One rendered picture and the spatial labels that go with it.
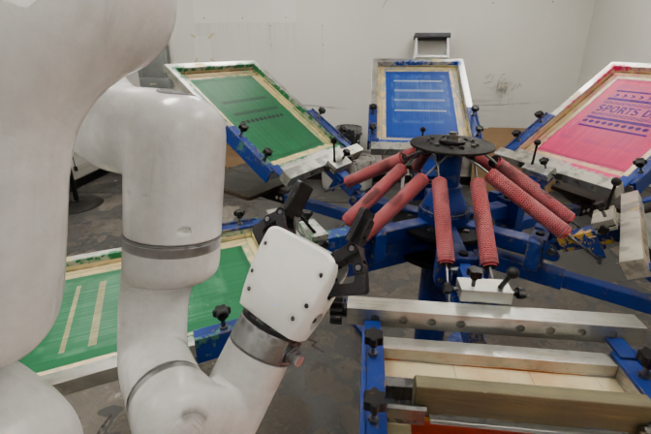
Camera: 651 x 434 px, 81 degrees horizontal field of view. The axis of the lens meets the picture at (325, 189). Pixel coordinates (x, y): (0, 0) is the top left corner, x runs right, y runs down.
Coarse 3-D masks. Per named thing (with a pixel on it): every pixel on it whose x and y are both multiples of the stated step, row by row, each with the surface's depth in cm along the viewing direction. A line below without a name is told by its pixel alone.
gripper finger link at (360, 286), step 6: (366, 270) 41; (360, 276) 40; (366, 276) 41; (354, 282) 40; (360, 282) 40; (366, 282) 40; (336, 288) 41; (342, 288) 41; (348, 288) 41; (354, 288) 40; (360, 288) 40; (366, 288) 40; (330, 294) 41; (336, 294) 41; (342, 294) 41; (348, 294) 40; (354, 294) 41; (360, 294) 41
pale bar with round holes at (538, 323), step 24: (360, 312) 94; (384, 312) 93; (408, 312) 92; (432, 312) 92; (456, 312) 92; (480, 312) 92; (504, 312) 92; (528, 312) 92; (552, 312) 92; (576, 312) 92; (600, 312) 92; (528, 336) 91; (552, 336) 90; (576, 336) 90; (600, 336) 89; (624, 336) 88
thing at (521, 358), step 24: (384, 336) 92; (408, 360) 89; (432, 360) 88; (456, 360) 87; (480, 360) 87; (504, 360) 86; (528, 360) 85; (552, 360) 85; (576, 360) 85; (600, 360) 85; (624, 384) 81
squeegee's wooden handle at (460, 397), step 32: (416, 384) 71; (448, 384) 70; (480, 384) 70; (512, 384) 70; (480, 416) 71; (512, 416) 70; (544, 416) 69; (576, 416) 68; (608, 416) 68; (640, 416) 67
